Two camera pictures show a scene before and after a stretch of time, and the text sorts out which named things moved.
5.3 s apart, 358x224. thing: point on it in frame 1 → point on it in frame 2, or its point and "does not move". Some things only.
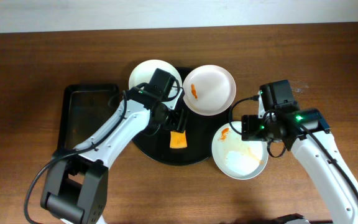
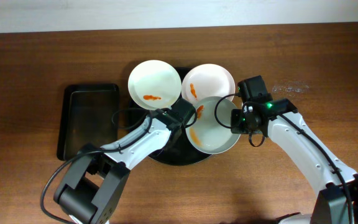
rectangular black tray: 84,109 does not move
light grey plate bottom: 237,158 → 209,127
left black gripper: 180,121 → 184,109
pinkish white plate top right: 209,90 does not move
